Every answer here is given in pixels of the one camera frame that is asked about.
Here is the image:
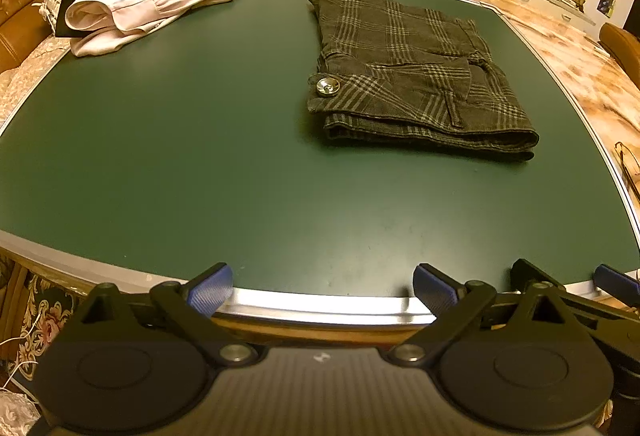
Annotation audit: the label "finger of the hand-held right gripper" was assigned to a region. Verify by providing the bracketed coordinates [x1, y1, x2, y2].
[510, 259, 601, 317]
[594, 265, 640, 309]

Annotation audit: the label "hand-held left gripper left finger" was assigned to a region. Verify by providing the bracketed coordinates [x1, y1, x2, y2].
[75, 263, 258, 369]

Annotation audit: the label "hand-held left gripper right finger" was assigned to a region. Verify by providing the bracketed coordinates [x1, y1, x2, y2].
[385, 263, 576, 369]

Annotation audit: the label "dark plaid pants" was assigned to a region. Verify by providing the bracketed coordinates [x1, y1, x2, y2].
[306, 0, 541, 162]

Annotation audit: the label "floral patterned carpet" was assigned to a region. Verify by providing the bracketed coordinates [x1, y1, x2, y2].
[0, 256, 88, 397]

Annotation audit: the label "white lace cloth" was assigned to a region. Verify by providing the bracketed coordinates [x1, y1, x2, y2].
[32, 0, 67, 36]
[0, 388, 42, 436]

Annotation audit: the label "brown chair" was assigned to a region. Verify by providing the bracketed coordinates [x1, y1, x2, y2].
[599, 22, 640, 73]

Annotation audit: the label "pale quilted seat cover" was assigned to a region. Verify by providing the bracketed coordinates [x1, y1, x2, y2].
[0, 34, 73, 127]

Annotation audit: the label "pink shirt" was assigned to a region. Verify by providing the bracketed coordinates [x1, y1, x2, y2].
[66, 0, 251, 58]

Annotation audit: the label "white cable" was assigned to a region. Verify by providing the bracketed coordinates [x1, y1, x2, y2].
[0, 313, 53, 379]

